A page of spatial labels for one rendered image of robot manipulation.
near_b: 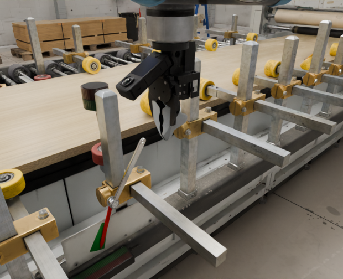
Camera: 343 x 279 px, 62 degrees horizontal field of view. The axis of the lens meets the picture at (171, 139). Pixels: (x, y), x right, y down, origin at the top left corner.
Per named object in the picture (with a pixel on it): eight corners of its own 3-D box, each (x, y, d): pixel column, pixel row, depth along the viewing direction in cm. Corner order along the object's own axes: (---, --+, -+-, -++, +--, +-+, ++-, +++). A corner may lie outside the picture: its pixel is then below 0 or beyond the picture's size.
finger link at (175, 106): (180, 127, 59) (181, 85, 55) (175, 128, 59) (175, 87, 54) (166, 119, 63) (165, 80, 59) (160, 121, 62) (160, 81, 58)
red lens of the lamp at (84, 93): (114, 95, 63) (113, 86, 62) (89, 102, 60) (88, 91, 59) (101, 89, 67) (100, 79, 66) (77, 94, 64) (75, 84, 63)
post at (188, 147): (194, 205, 95) (201, 57, 72) (186, 210, 92) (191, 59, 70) (187, 200, 97) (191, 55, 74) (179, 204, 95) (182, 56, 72)
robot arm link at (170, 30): (167, 17, 48) (135, 14, 54) (167, 48, 50) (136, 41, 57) (204, 15, 53) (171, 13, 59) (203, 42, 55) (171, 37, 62)
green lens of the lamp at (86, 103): (115, 106, 64) (114, 97, 63) (91, 113, 61) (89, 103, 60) (102, 99, 69) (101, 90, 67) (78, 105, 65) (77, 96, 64)
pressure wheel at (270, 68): (271, 74, 138) (277, 79, 143) (278, 58, 137) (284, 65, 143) (260, 72, 142) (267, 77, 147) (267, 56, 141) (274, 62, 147)
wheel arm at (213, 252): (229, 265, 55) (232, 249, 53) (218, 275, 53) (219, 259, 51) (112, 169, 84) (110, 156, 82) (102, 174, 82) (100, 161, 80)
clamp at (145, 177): (151, 188, 76) (151, 172, 74) (107, 211, 68) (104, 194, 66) (139, 179, 80) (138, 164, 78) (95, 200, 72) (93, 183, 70)
